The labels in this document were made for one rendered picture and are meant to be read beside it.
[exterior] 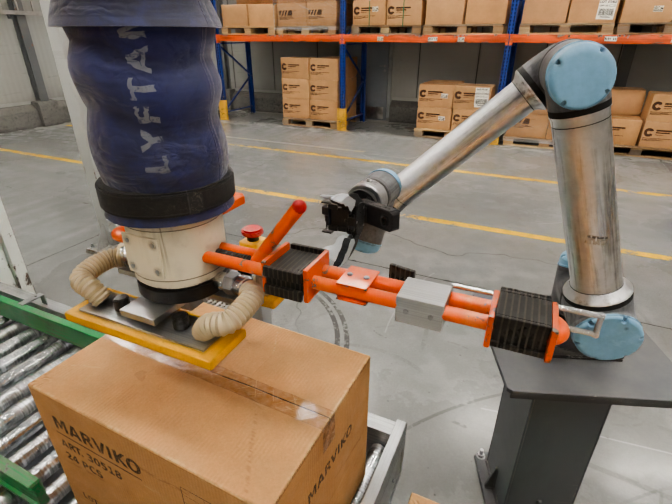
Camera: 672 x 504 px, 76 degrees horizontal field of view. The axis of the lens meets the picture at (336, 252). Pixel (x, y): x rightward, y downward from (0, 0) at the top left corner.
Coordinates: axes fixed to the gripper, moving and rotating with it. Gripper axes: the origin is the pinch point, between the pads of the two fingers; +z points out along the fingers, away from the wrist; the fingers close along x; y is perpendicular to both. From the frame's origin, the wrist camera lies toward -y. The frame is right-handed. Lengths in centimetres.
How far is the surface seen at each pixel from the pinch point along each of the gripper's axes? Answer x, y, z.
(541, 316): 1.7, -36.3, 14.7
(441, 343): -124, -3, -139
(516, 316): 1.7, -33.4, 16.1
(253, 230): -20, 44, -35
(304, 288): -0.8, -2.9, 17.6
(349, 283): 0.9, -9.8, 15.9
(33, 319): -62, 133, -8
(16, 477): -60, 67, 38
